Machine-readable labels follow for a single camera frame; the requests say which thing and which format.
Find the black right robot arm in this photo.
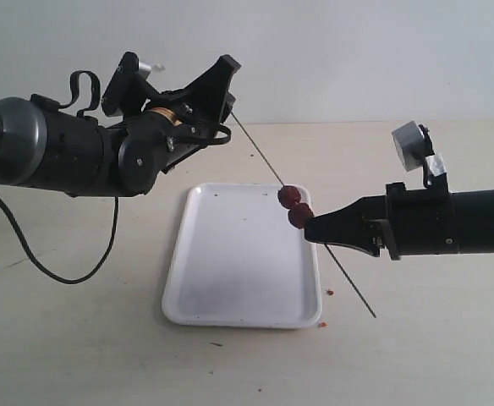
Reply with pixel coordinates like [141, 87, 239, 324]
[304, 183, 494, 261]

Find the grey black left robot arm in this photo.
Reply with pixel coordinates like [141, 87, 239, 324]
[0, 52, 240, 197]

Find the red date front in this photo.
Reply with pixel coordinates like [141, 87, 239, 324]
[277, 185, 302, 210]

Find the white rectangular plastic tray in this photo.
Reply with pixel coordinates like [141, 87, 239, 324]
[162, 183, 322, 329]

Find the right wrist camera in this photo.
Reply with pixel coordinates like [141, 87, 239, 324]
[392, 121, 448, 190]

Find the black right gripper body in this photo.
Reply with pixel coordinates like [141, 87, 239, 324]
[369, 182, 454, 261]

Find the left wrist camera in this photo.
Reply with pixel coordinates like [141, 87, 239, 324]
[101, 52, 152, 117]

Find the red date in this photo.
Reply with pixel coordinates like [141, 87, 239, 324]
[277, 185, 302, 210]
[288, 202, 314, 229]

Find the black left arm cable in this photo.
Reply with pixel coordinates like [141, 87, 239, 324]
[0, 70, 121, 285]

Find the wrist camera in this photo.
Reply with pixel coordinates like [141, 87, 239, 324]
[101, 52, 152, 117]
[392, 121, 448, 190]

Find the thin metal skewer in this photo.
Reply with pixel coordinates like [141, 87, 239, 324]
[230, 112, 377, 319]

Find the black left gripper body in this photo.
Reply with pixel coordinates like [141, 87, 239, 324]
[136, 86, 230, 173]

